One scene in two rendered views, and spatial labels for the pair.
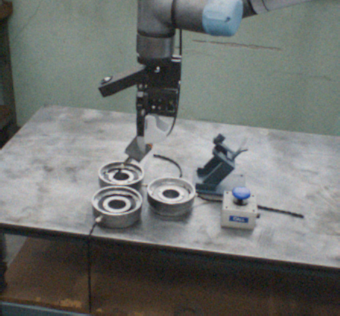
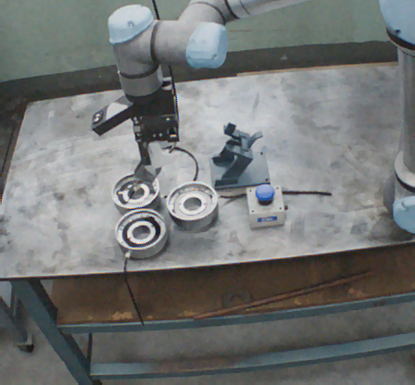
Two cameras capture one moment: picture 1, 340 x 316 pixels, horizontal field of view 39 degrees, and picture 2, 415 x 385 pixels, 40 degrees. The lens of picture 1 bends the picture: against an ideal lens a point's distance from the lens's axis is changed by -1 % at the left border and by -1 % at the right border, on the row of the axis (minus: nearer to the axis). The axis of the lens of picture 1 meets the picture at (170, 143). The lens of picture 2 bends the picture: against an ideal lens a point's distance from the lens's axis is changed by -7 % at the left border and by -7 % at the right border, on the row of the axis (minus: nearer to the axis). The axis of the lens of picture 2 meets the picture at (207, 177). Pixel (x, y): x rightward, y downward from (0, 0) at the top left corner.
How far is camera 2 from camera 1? 0.36 m
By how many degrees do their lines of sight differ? 18
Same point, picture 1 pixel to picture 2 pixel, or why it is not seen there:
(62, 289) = (108, 303)
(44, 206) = (70, 246)
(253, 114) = not seen: hidden behind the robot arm
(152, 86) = (147, 116)
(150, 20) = (131, 64)
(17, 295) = (70, 318)
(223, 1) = (205, 40)
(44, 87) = (13, 35)
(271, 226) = (300, 215)
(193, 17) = (176, 58)
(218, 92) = not seen: outside the picture
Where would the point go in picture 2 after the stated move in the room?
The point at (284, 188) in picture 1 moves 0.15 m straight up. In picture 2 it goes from (308, 159) to (308, 108)
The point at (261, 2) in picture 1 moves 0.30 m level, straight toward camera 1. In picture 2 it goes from (245, 12) to (250, 127)
